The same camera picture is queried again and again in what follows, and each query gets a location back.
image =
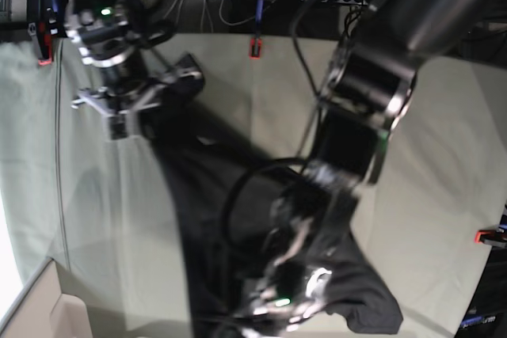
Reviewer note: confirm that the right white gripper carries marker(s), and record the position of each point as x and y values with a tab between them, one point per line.
124	115

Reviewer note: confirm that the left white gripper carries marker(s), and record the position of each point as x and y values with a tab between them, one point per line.
282	300

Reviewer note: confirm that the black t-shirt with colourful print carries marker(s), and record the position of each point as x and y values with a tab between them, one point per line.
241	214

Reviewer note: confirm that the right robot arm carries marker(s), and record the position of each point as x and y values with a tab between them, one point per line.
119	38

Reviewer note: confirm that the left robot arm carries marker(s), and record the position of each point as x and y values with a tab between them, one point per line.
373	73

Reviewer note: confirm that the light green table cloth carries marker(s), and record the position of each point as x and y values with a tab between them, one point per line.
103	210

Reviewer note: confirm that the red black clamp left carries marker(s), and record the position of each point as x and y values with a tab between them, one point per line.
45	23

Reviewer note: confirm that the red black clamp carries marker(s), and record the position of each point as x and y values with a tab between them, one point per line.
45	23
255	41
494	237

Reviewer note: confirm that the red black clamp centre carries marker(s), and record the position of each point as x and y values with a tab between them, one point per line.
255	41

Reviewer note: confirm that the red black clamp right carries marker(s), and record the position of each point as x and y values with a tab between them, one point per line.
494	237

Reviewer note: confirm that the beige cardboard box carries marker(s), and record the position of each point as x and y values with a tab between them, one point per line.
43	310

